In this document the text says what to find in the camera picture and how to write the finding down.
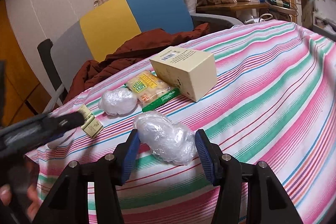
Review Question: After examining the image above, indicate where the small green white box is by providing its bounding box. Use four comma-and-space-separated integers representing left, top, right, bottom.
78, 105, 104, 139

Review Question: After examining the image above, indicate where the dark red jacket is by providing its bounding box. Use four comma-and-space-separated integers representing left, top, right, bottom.
64, 23, 210, 103

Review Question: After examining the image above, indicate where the striped pink tablecloth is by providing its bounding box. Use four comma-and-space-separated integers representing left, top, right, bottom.
26, 19, 336, 224

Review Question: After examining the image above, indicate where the cream rectangular box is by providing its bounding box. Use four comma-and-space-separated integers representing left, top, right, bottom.
149, 47, 218, 102

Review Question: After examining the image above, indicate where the left hand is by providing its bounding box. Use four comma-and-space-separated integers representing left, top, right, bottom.
1, 160, 41, 223

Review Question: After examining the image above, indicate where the grey yellow blue chair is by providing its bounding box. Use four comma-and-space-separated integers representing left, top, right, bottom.
38, 0, 242, 101

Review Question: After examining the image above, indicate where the clear plastic bag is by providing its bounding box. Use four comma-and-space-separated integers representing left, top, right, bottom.
133, 111, 197, 165

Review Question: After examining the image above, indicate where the white plastic bag ball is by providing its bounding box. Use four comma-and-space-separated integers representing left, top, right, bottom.
98, 88, 138, 115

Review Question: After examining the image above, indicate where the cluttered wooden desk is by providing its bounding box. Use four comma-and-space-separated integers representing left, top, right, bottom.
196, 0, 313, 27

